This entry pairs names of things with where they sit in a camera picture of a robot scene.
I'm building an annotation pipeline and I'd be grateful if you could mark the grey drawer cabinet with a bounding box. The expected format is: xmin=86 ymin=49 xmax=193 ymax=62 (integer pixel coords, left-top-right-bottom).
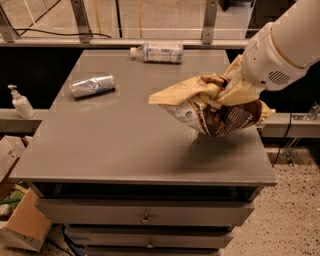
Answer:
xmin=12 ymin=50 xmax=276 ymax=256

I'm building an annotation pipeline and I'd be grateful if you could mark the clear plastic water bottle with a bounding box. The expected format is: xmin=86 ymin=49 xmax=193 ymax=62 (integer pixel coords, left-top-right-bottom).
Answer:
xmin=129 ymin=42 xmax=183 ymax=64

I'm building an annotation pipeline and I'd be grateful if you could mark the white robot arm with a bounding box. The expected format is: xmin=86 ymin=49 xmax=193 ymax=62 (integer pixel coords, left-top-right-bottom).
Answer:
xmin=149 ymin=0 xmax=320 ymax=106

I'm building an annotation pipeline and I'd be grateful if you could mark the cardboard box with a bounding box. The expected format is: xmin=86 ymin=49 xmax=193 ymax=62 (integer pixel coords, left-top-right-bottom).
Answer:
xmin=0 ymin=189 xmax=52 ymax=252

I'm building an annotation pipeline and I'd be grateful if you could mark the top grey drawer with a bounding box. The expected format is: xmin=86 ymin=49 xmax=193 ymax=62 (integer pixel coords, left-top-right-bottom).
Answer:
xmin=35 ymin=199 xmax=254 ymax=226

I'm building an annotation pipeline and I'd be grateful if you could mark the grey drawer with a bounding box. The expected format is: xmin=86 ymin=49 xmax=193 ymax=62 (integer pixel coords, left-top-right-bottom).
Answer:
xmin=66 ymin=228 xmax=233 ymax=249
xmin=35 ymin=199 xmax=254 ymax=226

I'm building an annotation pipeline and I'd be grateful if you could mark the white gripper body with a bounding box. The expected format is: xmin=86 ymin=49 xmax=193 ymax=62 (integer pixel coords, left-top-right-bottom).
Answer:
xmin=241 ymin=22 xmax=307 ymax=91

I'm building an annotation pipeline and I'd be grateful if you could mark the crushed silver can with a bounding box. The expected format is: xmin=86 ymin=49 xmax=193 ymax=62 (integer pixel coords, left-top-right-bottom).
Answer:
xmin=70 ymin=74 xmax=115 ymax=98

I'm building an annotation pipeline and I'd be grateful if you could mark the black cable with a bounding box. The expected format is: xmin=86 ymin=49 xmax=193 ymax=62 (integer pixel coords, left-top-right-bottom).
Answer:
xmin=13 ymin=27 xmax=113 ymax=40

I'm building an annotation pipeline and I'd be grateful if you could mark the flat cardboard piece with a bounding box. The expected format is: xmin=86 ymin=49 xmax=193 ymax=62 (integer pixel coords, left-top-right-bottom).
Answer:
xmin=0 ymin=136 xmax=25 ymax=182

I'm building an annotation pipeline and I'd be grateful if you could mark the brown sea salt chip bag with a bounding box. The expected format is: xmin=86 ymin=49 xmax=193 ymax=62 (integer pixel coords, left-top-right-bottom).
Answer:
xmin=158 ymin=73 xmax=276 ymax=138

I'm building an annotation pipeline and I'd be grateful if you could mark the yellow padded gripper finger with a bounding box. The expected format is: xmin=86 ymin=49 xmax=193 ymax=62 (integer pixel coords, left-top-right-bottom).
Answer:
xmin=216 ymin=55 xmax=264 ymax=106
xmin=149 ymin=74 xmax=228 ymax=106

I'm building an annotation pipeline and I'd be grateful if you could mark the metal railing frame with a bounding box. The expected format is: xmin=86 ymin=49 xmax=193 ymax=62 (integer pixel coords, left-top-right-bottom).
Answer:
xmin=0 ymin=0 xmax=320 ymax=51

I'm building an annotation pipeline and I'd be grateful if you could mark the white pump dispenser bottle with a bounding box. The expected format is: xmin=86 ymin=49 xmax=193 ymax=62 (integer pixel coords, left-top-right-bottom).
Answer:
xmin=8 ymin=85 xmax=35 ymax=119

